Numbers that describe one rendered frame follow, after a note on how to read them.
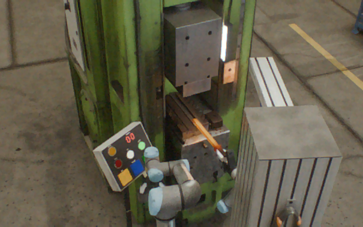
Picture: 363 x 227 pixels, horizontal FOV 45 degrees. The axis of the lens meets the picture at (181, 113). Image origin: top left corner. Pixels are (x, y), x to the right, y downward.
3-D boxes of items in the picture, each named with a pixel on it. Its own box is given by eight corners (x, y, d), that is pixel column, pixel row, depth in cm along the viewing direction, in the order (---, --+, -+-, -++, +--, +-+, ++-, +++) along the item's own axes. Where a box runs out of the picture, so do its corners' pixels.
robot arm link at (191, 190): (207, 186, 192) (185, 153, 239) (183, 190, 190) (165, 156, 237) (209, 211, 195) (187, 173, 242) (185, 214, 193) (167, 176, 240)
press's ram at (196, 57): (229, 72, 285) (234, 15, 260) (175, 87, 271) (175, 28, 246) (198, 43, 314) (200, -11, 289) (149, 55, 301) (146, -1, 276)
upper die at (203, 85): (210, 89, 286) (211, 77, 280) (182, 97, 279) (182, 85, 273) (181, 59, 315) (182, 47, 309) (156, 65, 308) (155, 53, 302)
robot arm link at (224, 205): (256, 187, 219) (223, 218, 259) (272, 178, 224) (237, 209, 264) (242, 168, 223) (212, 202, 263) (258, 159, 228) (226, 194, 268)
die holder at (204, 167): (225, 175, 336) (230, 130, 309) (181, 191, 323) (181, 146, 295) (192, 131, 376) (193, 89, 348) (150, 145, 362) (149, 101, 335)
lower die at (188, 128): (207, 131, 308) (208, 122, 302) (182, 139, 301) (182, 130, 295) (181, 99, 337) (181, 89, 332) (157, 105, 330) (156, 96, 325)
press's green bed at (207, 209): (221, 214, 365) (225, 175, 336) (180, 230, 352) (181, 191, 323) (191, 171, 404) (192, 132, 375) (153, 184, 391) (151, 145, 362)
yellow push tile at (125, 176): (132, 179, 263) (127, 168, 261) (123, 186, 259) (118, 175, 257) (131, 179, 265) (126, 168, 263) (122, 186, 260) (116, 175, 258)
